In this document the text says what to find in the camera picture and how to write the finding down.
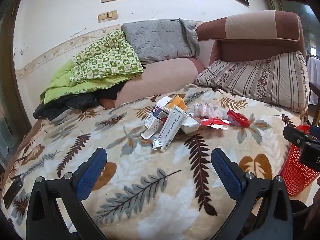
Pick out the red plastic mesh basket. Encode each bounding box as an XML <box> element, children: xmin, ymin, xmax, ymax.
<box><xmin>280</xmin><ymin>125</ymin><xmax>319</xmax><ymax>196</ymax></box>

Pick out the orange medicine box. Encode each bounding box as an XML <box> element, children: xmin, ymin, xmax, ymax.
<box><xmin>168</xmin><ymin>95</ymin><xmax>188</xmax><ymax>111</ymax></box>

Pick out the black phone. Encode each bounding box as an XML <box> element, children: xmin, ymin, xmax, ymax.
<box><xmin>3</xmin><ymin>177</ymin><xmax>23</xmax><ymax>209</ymax></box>

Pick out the grey quilted pillow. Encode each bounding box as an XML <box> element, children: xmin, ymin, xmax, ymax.
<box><xmin>121</xmin><ymin>18</ymin><xmax>200</xmax><ymax>64</ymax></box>

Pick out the black garment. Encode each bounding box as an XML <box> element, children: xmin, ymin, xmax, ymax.
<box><xmin>33</xmin><ymin>81</ymin><xmax>126</xmax><ymax>121</ymax></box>

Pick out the long white medicine box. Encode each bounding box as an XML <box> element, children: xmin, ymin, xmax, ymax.
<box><xmin>159</xmin><ymin>105</ymin><xmax>187</xmax><ymax>152</ymax></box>

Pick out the pink quilted bolster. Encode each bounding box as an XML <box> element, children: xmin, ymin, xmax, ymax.
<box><xmin>99</xmin><ymin>58</ymin><xmax>204</xmax><ymax>109</ymax></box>

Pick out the green checkered quilt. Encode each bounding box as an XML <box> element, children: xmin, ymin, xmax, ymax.
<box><xmin>40</xmin><ymin>29</ymin><xmax>144</xmax><ymax>104</ymax></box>

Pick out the brown patchwork headboard cushion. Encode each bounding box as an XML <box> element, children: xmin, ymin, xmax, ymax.
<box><xmin>196</xmin><ymin>10</ymin><xmax>306</xmax><ymax>65</ymax></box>

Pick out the white pink tissue bag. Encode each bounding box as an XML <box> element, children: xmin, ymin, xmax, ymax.
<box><xmin>193</xmin><ymin>102</ymin><xmax>227</xmax><ymax>119</ymax></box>

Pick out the striped floral pillow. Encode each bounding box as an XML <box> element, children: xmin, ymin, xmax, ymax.
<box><xmin>195</xmin><ymin>51</ymin><xmax>310</xmax><ymax>114</ymax></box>

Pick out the red white wrapper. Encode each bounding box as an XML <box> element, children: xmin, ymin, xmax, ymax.
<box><xmin>201</xmin><ymin>118</ymin><xmax>229</xmax><ymax>131</ymax></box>

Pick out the beige wall switch plate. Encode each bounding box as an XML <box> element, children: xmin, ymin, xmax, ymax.
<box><xmin>98</xmin><ymin>10</ymin><xmax>118</xmax><ymax>22</ymax></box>

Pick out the white plastic wipes packet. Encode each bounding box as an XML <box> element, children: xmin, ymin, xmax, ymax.
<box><xmin>180</xmin><ymin>113</ymin><xmax>201</xmax><ymax>134</ymax></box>

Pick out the blue white medicine box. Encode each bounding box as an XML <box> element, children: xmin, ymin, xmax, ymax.
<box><xmin>144</xmin><ymin>96</ymin><xmax>172</xmax><ymax>132</ymax></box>

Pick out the leaf pattern bed blanket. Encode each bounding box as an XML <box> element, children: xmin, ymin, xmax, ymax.
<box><xmin>1</xmin><ymin>85</ymin><xmax>302</xmax><ymax>239</ymax></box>

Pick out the red foil snack packet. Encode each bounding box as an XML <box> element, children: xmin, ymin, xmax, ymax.
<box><xmin>226</xmin><ymin>109</ymin><xmax>250</xmax><ymax>128</ymax></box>

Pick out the silver foil blister strip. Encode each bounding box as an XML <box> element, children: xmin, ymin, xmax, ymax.
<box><xmin>152</xmin><ymin>137</ymin><xmax>165</xmax><ymax>152</ymax></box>

